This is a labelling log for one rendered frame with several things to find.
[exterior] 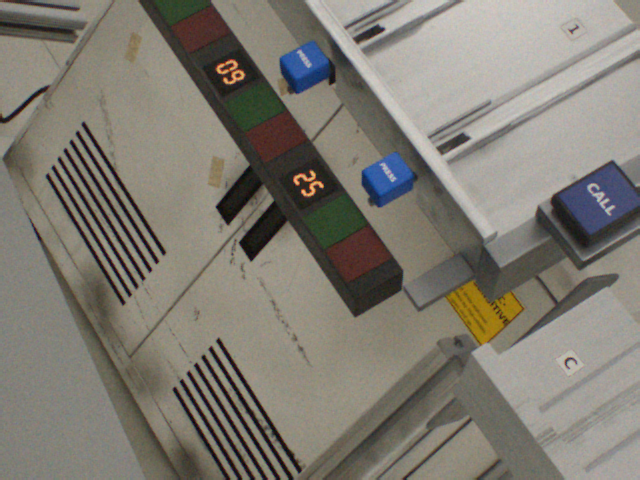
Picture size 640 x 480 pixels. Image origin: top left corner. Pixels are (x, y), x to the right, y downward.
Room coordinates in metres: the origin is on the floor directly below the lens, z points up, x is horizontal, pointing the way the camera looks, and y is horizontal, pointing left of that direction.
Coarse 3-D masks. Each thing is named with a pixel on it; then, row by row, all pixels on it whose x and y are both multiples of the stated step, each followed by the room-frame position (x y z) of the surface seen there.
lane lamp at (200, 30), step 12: (204, 12) 0.84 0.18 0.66; (180, 24) 0.83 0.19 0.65; (192, 24) 0.83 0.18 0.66; (204, 24) 0.83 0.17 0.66; (216, 24) 0.83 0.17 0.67; (180, 36) 0.82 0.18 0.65; (192, 36) 0.82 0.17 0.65; (204, 36) 0.82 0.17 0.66; (216, 36) 0.83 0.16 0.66; (192, 48) 0.81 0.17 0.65
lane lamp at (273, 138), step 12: (276, 120) 0.79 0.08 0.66; (288, 120) 0.79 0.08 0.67; (252, 132) 0.78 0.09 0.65; (264, 132) 0.78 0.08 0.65; (276, 132) 0.78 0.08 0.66; (288, 132) 0.79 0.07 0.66; (300, 132) 0.79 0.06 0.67; (252, 144) 0.77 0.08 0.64; (264, 144) 0.77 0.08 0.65; (276, 144) 0.78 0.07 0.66; (288, 144) 0.78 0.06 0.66; (264, 156) 0.77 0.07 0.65; (276, 156) 0.77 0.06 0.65
